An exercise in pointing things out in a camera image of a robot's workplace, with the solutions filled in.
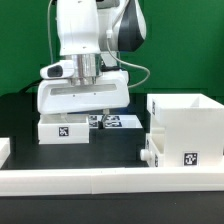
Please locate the white left fence rail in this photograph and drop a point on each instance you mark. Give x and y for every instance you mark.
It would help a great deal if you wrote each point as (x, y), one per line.
(4, 150)

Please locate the white front fence rail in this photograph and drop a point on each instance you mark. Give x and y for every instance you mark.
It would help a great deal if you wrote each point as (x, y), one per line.
(109, 181)

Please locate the printed marker sheet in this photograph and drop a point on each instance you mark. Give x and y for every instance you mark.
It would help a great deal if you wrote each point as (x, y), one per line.
(116, 121)

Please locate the white drawer box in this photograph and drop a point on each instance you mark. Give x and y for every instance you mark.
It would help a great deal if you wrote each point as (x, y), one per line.
(153, 152)
(53, 130)

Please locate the white fence rail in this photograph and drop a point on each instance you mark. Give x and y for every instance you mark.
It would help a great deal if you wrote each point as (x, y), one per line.
(4, 150)
(109, 181)

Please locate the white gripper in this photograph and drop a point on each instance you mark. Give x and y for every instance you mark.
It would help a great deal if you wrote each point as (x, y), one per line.
(61, 96)

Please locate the white drawer cabinet frame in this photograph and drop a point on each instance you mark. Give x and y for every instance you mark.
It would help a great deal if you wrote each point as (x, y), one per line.
(192, 126)

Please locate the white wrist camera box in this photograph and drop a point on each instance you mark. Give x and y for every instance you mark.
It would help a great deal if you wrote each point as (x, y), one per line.
(59, 70)

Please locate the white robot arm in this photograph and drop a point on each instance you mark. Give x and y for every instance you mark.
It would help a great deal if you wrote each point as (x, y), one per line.
(88, 76)

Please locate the white front drawer box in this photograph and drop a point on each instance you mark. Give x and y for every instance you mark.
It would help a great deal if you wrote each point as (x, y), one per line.
(153, 152)

